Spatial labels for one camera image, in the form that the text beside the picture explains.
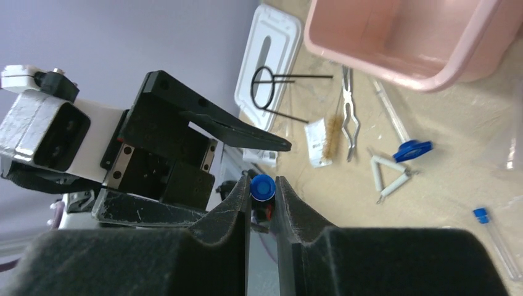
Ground spatula with blue clip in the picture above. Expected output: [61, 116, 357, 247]
[369, 77, 434, 163]

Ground small white packet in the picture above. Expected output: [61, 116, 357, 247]
[304, 118, 332, 168]

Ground clear test tube rack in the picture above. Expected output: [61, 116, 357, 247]
[472, 207, 522, 282]

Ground pink plastic bin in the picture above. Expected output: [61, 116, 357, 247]
[304, 1, 522, 92]

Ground black wire tripod stand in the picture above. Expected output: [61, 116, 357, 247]
[249, 65, 334, 124]

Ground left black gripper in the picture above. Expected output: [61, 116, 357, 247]
[1, 70, 292, 210]

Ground white clay triangle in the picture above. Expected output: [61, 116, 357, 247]
[366, 147, 421, 205]

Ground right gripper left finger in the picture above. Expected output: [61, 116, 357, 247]
[92, 177, 250, 295]

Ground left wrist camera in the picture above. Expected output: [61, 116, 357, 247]
[1, 65, 80, 103]

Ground white plastic bin lid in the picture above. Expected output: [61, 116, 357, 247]
[234, 4, 302, 131]

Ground brown test tube brush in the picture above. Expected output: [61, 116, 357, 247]
[322, 95, 343, 161]

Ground blister pack with label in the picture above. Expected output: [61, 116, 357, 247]
[242, 149, 278, 168]

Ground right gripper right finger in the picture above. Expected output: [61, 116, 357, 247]
[274, 176, 336, 295]

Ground metal crucible tongs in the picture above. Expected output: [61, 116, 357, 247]
[342, 66, 360, 162]

